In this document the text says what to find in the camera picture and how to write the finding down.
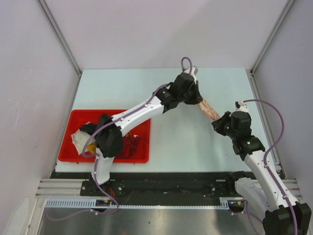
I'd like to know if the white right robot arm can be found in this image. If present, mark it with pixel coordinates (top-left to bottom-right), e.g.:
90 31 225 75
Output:
212 111 312 235

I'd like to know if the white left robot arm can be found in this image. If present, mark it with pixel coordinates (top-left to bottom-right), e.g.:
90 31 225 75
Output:
83 67 203 196

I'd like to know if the dark red garment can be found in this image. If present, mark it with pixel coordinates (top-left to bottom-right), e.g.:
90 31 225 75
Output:
117 132 146 160

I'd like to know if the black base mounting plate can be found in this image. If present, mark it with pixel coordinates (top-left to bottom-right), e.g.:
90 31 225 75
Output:
80 171 248 198

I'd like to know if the black garment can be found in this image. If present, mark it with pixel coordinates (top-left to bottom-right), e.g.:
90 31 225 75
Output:
79 122 97 135

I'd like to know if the white garment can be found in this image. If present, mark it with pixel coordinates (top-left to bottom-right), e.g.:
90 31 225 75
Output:
71 129 90 155

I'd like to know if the red plastic bin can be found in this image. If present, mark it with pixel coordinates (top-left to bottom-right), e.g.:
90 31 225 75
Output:
58 110 151 164

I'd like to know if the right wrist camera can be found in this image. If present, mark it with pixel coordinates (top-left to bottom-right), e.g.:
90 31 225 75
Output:
235 101 249 113

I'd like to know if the right aluminium frame post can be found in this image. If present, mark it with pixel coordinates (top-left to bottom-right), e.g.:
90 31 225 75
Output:
249 0 298 74

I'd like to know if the aluminium frame post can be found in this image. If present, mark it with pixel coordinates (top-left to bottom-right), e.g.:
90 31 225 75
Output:
249 0 298 74
36 0 82 77

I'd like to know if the left aluminium frame post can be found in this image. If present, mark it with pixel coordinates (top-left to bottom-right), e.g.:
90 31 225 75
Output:
36 0 82 77

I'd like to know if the white slotted cable duct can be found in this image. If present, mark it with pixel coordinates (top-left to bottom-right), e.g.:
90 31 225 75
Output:
45 198 229 210

